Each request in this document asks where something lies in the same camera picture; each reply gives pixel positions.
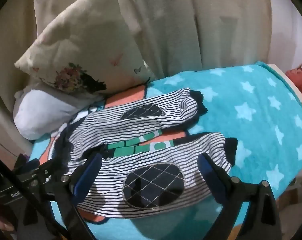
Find black cable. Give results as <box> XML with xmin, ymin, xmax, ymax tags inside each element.
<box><xmin>0</xmin><ymin>152</ymin><xmax>69</xmax><ymax>240</ymax></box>

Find cream floral butterfly pillow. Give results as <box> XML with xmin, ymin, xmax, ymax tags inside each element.
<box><xmin>14</xmin><ymin>0</ymin><xmax>156</xmax><ymax>94</ymax></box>

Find turquoise star printed blanket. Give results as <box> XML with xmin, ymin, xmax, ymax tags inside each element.
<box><xmin>31</xmin><ymin>64</ymin><xmax>302</xmax><ymax>240</ymax></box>

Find red cloth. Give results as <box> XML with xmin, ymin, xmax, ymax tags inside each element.
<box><xmin>285</xmin><ymin>56</ymin><xmax>302</xmax><ymax>100</ymax></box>

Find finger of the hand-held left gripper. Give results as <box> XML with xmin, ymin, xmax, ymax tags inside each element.
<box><xmin>28</xmin><ymin>159</ymin><xmax>74</xmax><ymax>187</ymax></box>
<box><xmin>17</xmin><ymin>155</ymin><xmax>40</xmax><ymax>174</ymax></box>

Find white pillow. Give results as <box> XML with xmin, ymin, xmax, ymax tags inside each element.
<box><xmin>13</xmin><ymin>84</ymin><xmax>105</xmax><ymax>141</ymax></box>

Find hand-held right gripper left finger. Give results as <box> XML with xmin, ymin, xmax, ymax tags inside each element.
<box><xmin>53</xmin><ymin>152</ymin><xmax>102</xmax><ymax>240</ymax></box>

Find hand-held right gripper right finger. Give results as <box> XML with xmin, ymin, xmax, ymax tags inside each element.
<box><xmin>197</xmin><ymin>152</ymin><xmax>283</xmax><ymax>240</ymax></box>

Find striped pants with dark patches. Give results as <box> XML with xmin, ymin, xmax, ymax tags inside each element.
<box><xmin>62</xmin><ymin>88</ymin><xmax>238</xmax><ymax>219</ymax></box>

